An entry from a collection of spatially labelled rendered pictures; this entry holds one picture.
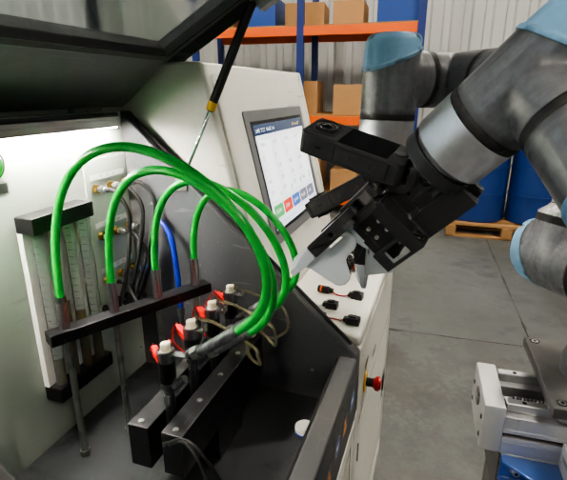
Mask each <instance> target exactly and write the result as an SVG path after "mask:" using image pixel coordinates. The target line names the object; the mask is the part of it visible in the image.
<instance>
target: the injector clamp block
mask: <svg viewBox="0 0 567 480"><path fill-rule="evenodd" d="M248 341H249V342H250V343H252V344H253V345H254V346H255V347H257V349H258V351H259V357H260V359H261V362H262V334H260V333H257V334H256V336H255V337H254V338H250V339H248ZM198 365H199V381H200V387H199V388H198V390H197V391H196V392H195V393H194V394H193V395H192V397H191V388H190V377H189V375H187V377H188V383H186V384H184V385H182V387H181V388H179V389H176V390H175V397H176V412H177V414H176V415H175V417H174V418H173V419H172V421H171V422H170V423H169V424H168V425H167V420H166V410H165V403H164V391H163V390H160V391H159V392H158V393H157V394H156V395H155V396H154V398H153V399H152V400H151V401H150V402H149V403H148V404H147V405H146V406H145V407H144V408H143V409H142V410H141V411H140V412H138V413H137V414H136V415H135V416H134V417H133V419H132V420H131V421H130V422H129V424H128V427H129V435H130V442H131V450H132V462H133V463H134V464H137V465H140V466H144V467H147V468H152V467H153V466H154V465H155V463H156V462H157V461H158V460H159V458H160V457H161V456H162V455H163V457H164V467H165V472H166V473H169V474H172V475H176V476H179V477H182V478H186V476H187V475H188V473H189V472H190V470H191V469H192V467H193V465H194V464H195V463H196V461H195V459H194V458H193V456H192V454H191V452H190V451H189V449H188V448H187V447H186V446H185V445H183V444H176V445H174V446H172V449H170V448H169V446H168V445H166V447H165V448H164V447H163V445H162V443H163V442H166V441H170V440H173V439H175V438H185V439H189V440H191V441H192V442H194V443H195V444H196V445H197V446H198V447H199V448H200V449H201V450H202V451H203V453H204V454H205V455H206V456H210V457H212V458H216V459H221V458H222V456H223V454H224V453H225V451H226V450H227V448H228V446H229V445H230V443H231V442H232V440H233V439H234V437H235V436H236V434H237V432H238V431H239V429H240V427H241V426H242V423H241V395H242V394H243V392H244V391H245V390H246V388H247V387H248V386H249V385H250V383H251V382H252V380H253V378H254V377H255V375H256V374H257V373H258V371H259V370H260V368H261V367H262V366H261V367H259V366H257V365H256V364H255V363H254V362H253V361H252V360H251V359H250V358H249V357H248V355H247V352H246V347H245V343H244V342H243V343H240V344H238V345H236V346H234V347H233V348H232V349H231V350H230V352H228V351H227V350H225V351H224V352H221V353H219V365H218V366H217V367H216V368H215V369H214V371H213V372H212V373H211V358H208V359H206V361H204V362H202V363H198Z"/></svg>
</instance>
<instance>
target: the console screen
mask: <svg viewBox="0 0 567 480"><path fill-rule="evenodd" d="M242 117H243V121H244V125H245V129H246V133H247V137H248V141H249V145H250V149H251V153H252V157H253V163H254V168H255V172H256V176H257V180H258V184H259V187H260V191H261V195H262V199H263V204H265V205H266V206H267V207H268V208H269V209H270V210H271V211H272V212H273V213H274V214H275V215H276V216H277V217H278V219H279V220H280V221H281V222H282V224H283V225H284V226H285V228H286V229H287V231H288V233H289V234H290V235H291V234H292V233H294V232H295V231H296V230H297V229H298V228H299V227H300V226H301V225H303V224H304V223H305V222H306V221H307V220H308V219H309V218H310V217H311V216H310V214H309V213H308V211H307V210H306V208H305V204H307V203H308V202H310V200H309V199H310V198H312V197H314V195H315V194H316V193H318V189H317V184H316V180H315V176H314V167H313V163H312V158H311V155H309V154H306V153H304V152H301V151H300V142H301V135H302V130H303V129H304V128H305V127H304V123H303V118H302V113H301V109H300V107H299V106H294V107H285V108H275V109H264V110H246V111H242ZM267 219H268V223H269V226H270V228H271V229H272V231H273V233H274V234H275V236H276V238H277V239H278V241H279V243H280V244H281V243H283V242H284V241H285V240H284V238H283V236H282V235H281V233H280V232H279V230H278V229H277V227H276V226H275V225H274V224H273V222H272V221H271V220H270V219H269V218H268V217H267Z"/></svg>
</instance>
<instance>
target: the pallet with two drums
mask: <svg viewBox="0 0 567 480"><path fill-rule="evenodd" d="M511 160H512V157H511V158H509V159H508V160H507V161H505V162H504V163H503V164H501V165H500V166H499V167H497V168H496V169H495V170H493V171H492V172H490V173H489V174H488V175H486V176H485V177H484V178H482V179H481V180H480V181H478V183H479V184H480V185H481V186H482V187H483V188H484V191H483V192H482V193H481V195H480V196H479V197H478V199H479V200H478V203H477V205H475V206H474V207H473V208H471V209H470V210H468V211H467V212H465V213H464V214H462V215H461V216H459V217H458V218H457V219H456V220H455V221H453V222H452V223H451V224H449V225H448V226H446V227H445V235H449V236H460V237H471V238H482V239H493V240H503V241H512V238H513V237H512V234H513V233H515V232H516V230H517V229H518V227H522V224H523V223H524V222H525V221H527V220H530V219H534V218H536V215H537V211H538V209H540V208H542V207H545V206H547V205H548V204H550V203H551V201H552V196H551V195H550V193H549V192H548V191H547V189H546V188H545V186H544V184H543V183H542V181H541V180H540V178H539V176H538V175H537V173H536V171H535V169H534V168H533V166H532V165H531V163H530V161H529V160H528V158H527V157H526V155H525V154H524V152H523V150H520V151H519V152H517V153H516V154H515V155H514V157H513V164H512V165H511ZM511 167H512V169H511V176H510V183H509V188H508V190H507V186H508V179H509V173H510V168H511ZM507 192H508V195H507V201H506V208H505V209H504V205H505V198H506V194H507ZM456 229H467V230H489V231H500V233H499V235H490V234H478V233H467V232H456Z"/></svg>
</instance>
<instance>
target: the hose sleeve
mask: <svg viewBox="0 0 567 480"><path fill-rule="evenodd" d="M235 327H236V326H234V327H232V328H229V329H227V330H224V331H223V332H221V333H219V334H218V335H216V336H215V337H213V338H211V339H209V340H207V341H205V342H203V343H201V344H200V345H198V346H197V347H196V351H197V353H198V354H199V355H201V356H203V355H205V354H207V353H210V352H211V351H214V350H216V349H218V348H220V347H222V346H224V345H226V344H228V343H230V342H232V341H233V340H235V339H236V338H238V337H240V336H241V335H237V334H236V333H235V331H234V328H235Z"/></svg>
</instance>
